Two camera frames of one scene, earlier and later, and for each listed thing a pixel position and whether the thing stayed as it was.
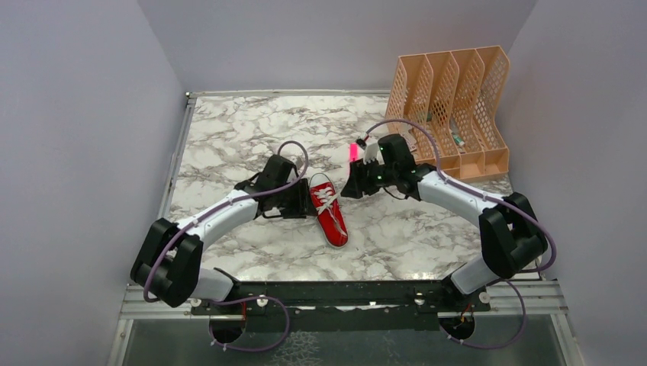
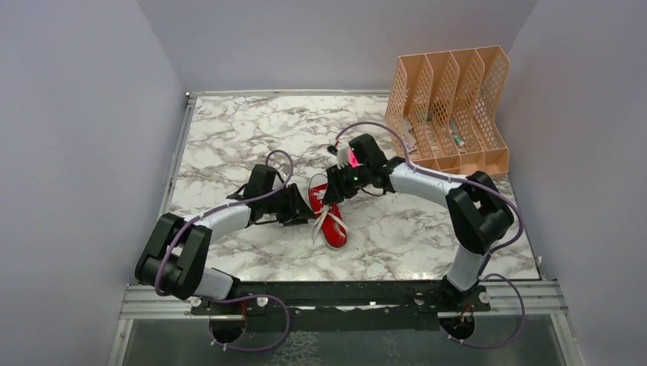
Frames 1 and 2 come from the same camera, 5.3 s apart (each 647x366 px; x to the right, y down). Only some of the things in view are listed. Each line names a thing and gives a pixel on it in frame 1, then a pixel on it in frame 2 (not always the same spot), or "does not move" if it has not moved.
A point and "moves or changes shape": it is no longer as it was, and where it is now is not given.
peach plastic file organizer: x=456 y=94 does not move
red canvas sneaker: x=329 y=218 does not move
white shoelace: x=326 y=194 moves or changes shape
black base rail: x=343 y=306 does not move
